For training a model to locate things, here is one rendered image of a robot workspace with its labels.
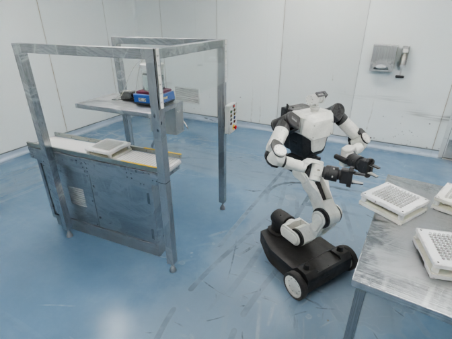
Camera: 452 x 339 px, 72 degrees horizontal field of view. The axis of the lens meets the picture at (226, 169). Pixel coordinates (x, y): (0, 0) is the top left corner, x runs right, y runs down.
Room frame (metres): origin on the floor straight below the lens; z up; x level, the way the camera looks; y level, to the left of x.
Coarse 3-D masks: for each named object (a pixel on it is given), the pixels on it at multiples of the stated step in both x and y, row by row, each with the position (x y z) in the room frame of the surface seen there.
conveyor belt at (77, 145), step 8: (56, 144) 2.47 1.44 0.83; (64, 144) 2.47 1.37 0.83; (72, 144) 2.47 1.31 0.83; (80, 144) 2.47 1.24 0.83; (88, 144) 2.47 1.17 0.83; (128, 152) 2.30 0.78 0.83; (136, 152) 2.30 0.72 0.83; (128, 160) 2.14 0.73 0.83; (136, 160) 2.14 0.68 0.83; (144, 160) 2.14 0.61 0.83; (152, 160) 2.14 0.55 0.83; (176, 160) 2.14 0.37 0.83
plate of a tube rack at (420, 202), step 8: (384, 184) 1.58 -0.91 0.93; (392, 184) 1.58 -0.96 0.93; (368, 192) 1.49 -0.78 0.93; (376, 200) 1.40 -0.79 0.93; (384, 200) 1.40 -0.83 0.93; (408, 200) 1.40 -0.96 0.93; (416, 200) 1.40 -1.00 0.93; (424, 200) 1.40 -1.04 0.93; (392, 208) 1.33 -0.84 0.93; (400, 208) 1.33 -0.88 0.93; (408, 208) 1.33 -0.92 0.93; (416, 208) 1.34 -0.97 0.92
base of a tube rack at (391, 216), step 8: (360, 200) 1.48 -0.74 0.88; (368, 200) 1.48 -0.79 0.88; (368, 208) 1.43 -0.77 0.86; (376, 208) 1.40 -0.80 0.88; (384, 208) 1.40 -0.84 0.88; (384, 216) 1.35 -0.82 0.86; (392, 216) 1.33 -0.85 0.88; (408, 216) 1.33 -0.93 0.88; (416, 216) 1.35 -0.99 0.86; (400, 224) 1.28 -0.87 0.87
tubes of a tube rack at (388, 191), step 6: (390, 186) 1.54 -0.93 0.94; (378, 192) 1.47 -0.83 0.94; (384, 192) 1.47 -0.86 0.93; (390, 192) 1.47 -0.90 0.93; (396, 192) 1.47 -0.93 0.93; (402, 192) 1.47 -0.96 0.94; (390, 198) 1.41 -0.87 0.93; (396, 198) 1.41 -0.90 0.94; (402, 198) 1.41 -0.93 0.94; (408, 198) 1.41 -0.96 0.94
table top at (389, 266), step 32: (416, 192) 1.61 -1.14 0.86; (384, 224) 1.29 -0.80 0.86; (416, 224) 1.29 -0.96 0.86; (448, 224) 1.29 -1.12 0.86; (384, 256) 1.06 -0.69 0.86; (416, 256) 1.06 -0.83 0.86; (384, 288) 0.88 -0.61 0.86; (416, 288) 0.88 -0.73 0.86; (448, 288) 0.88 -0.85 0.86; (448, 320) 0.75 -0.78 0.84
